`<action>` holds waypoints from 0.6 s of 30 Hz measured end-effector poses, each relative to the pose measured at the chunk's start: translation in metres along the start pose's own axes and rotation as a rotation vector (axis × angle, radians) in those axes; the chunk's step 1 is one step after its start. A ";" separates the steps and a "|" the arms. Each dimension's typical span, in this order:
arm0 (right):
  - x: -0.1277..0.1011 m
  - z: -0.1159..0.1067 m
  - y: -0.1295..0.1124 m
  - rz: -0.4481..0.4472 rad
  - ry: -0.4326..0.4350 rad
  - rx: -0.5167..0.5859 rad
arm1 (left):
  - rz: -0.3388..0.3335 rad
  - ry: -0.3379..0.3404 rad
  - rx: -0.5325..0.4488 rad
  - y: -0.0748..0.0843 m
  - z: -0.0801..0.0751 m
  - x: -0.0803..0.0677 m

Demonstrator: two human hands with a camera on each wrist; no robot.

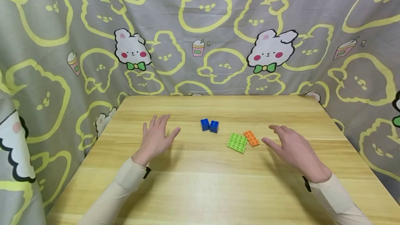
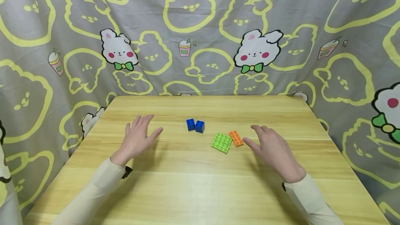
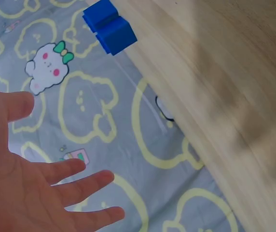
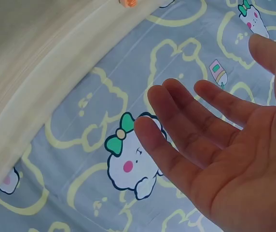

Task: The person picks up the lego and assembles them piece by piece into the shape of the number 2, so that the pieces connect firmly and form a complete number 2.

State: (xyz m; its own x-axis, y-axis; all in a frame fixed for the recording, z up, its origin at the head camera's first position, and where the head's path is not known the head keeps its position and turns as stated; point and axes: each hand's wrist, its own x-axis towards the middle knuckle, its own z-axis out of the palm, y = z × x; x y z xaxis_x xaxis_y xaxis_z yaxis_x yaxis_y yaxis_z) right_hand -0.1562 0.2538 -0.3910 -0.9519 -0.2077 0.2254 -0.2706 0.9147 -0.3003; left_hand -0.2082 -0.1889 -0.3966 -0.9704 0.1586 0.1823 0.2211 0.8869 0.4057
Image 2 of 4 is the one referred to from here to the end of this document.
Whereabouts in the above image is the person's left hand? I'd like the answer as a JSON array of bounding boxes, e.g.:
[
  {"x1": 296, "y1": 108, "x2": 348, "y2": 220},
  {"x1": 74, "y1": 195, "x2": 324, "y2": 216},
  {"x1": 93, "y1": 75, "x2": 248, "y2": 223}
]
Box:
[{"x1": 111, "y1": 114, "x2": 164, "y2": 167}]

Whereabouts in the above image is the person's right hand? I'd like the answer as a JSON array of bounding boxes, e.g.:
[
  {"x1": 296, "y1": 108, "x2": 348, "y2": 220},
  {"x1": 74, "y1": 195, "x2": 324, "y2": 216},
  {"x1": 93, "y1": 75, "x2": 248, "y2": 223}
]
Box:
[{"x1": 242, "y1": 125, "x2": 307, "y2": 184}]

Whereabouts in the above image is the person's left forearm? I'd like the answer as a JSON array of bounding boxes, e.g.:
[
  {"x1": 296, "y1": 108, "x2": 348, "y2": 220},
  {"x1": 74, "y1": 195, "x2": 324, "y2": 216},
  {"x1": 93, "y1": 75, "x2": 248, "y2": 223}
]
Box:
[{"x1": 51, "y1": 158, "x2": 127, "y2": 225}]

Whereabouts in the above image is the person's right forearm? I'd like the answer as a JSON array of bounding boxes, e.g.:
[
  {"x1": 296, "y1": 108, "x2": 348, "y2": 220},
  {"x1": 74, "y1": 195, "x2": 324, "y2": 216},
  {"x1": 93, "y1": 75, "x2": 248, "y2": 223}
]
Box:
[{"x1": 284, "y1": 173, "x2": 345, "y2": 225}]

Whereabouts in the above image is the orange flat toy brick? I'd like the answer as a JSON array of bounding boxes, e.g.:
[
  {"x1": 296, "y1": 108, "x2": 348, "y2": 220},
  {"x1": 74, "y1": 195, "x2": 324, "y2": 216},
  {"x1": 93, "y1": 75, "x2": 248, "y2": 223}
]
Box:
[{"x1": 228, "y1": 131, "x2": 244, "y2": 147}]

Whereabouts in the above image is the green flat toy brick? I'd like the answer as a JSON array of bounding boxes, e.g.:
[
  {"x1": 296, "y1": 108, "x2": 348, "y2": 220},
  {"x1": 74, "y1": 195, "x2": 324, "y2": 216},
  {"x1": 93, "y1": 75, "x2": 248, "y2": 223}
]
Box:
[
  {"x1": 211, "y1": 139, "x2": 231, "y2": 154},
  {"x1": 216, "y1": 133, "x2": 233, "y2": 146}
]

